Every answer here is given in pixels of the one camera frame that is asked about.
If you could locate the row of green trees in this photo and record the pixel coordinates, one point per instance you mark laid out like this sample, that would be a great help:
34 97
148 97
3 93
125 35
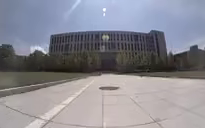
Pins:
40 61

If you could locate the round manhole cover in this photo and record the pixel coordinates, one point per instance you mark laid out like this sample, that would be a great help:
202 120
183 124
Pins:
109 88

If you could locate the wide dark multi-storey building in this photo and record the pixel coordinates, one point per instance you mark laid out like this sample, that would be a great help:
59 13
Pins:
106 41

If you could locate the pale concrete slab pavement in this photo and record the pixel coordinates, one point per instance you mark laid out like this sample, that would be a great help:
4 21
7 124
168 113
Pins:
133 103

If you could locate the grass field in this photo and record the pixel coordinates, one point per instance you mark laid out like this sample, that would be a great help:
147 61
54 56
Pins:
23 78
186 74

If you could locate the grey kerb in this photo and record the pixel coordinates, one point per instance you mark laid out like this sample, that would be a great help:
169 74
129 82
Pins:
26 88

